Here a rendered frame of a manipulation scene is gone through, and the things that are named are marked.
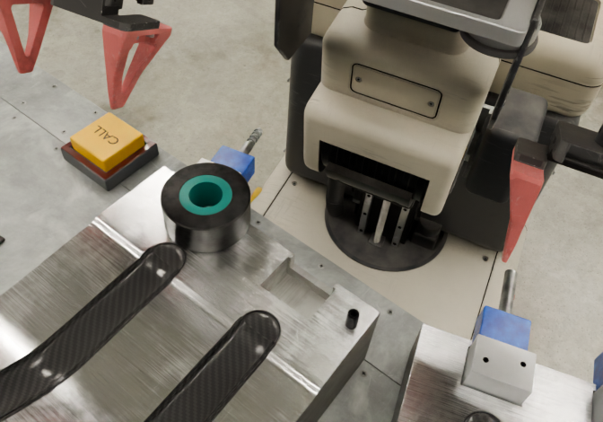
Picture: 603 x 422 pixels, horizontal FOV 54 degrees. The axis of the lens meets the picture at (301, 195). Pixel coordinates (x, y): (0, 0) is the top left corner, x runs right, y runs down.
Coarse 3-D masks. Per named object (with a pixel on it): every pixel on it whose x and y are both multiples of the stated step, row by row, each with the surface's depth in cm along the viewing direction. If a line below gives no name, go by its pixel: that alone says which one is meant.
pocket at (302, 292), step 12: (288, 264) 54; (276, 276) 53; (288, 276) 55; (300, 276) 54; (312, 276) 54; (276, 288) 54; (288, 288) 54; (300, 288) 54; (312, 288) 54; (324, 288) 53; (288, 300) 53; (300, 300) 54; (312, 300) 54; (324, 300) 54; (300, 312) 53; (312, 312) 53
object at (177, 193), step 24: (192, 168) 55; (216, 168) 55; (168, 192) 53; (192, 192) 54; (216, 192) 55; (240, 192) 53; (168, 216) 51; (192, 216) 51; (216, 216) 51; (240, 216) 52; (192, 240) 52; (216, 240) 52
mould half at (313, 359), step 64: (128, 192) 57; (64, 256) 52; (128, 256) 53; (192, 256) 53; (256, 256) 53; (0, 320) 48; (64, 320) 49; (192, 320) 49; (320, 320) 49; (64, 384) 45; (128, 384) 46; (256, 384) 46; (320, 384) 46
